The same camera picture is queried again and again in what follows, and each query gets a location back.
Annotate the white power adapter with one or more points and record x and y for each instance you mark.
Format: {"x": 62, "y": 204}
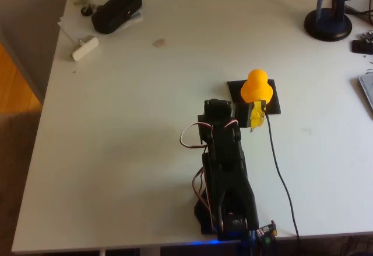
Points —
{"x": 86, "y": 49}

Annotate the white paper sheets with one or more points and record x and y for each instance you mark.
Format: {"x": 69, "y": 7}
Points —
{"x": 73, "y": 27}

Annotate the black square mat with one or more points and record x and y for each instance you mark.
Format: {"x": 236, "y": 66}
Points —
{"x": 275, "y": 104}

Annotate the orange toy duck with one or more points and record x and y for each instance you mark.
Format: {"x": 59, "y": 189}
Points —
{"x": 256, "y": 89}

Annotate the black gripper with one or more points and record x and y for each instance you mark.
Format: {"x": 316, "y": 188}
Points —
{"x": 222, "y": 106}

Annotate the small electronic parts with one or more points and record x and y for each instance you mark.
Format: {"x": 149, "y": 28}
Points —
{"x": 367, "y": 35}

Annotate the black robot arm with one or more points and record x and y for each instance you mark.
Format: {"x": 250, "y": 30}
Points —
{"x": 230, "y": 180}

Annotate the black glasses case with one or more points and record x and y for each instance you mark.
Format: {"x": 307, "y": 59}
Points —
{"x": 116, "y": 11}

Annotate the small black round object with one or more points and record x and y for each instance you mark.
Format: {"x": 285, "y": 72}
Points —
{"x": 86, "y": 11}

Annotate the blue microphone with black base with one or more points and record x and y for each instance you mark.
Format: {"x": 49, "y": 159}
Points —
{"x": 327, "y": 25}

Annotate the small black flat device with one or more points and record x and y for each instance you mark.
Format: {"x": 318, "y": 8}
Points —
{"x": 361, "y": 46}

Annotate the black camera with yellow tape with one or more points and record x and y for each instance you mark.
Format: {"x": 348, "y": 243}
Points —
{"x": 243, "y": 113}

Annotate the blue table clamp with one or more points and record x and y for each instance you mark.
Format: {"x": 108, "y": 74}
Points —
{"x": 251, "y": 238}

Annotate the small controller board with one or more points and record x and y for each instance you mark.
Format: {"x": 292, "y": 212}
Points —
{"x": 266, "y": 229}

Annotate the grey laptop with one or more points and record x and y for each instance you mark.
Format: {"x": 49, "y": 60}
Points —
{"x": 367, "y": 88}

